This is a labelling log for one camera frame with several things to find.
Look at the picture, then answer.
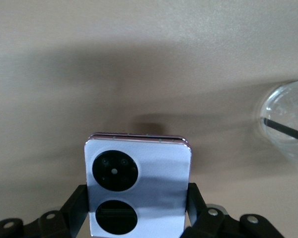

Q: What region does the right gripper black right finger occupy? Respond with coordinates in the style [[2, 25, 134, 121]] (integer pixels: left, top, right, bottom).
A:
[[183, 182, 298, 238]]

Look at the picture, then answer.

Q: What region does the lilac folding phone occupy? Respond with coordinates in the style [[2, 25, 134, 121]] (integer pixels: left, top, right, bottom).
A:
[[83, 132, 194, 238]]

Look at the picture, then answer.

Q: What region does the black drinking straw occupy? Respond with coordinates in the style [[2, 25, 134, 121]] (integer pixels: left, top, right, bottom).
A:
[[262, 118, 298, 144]]

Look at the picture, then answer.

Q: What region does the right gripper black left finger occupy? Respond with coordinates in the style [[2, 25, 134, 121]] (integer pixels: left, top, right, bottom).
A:
[[0, 183, 90, 238]]

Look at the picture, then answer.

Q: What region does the clear plastic cup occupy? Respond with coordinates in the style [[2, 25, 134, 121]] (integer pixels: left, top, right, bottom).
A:
[[252, 78, 298, 162]]

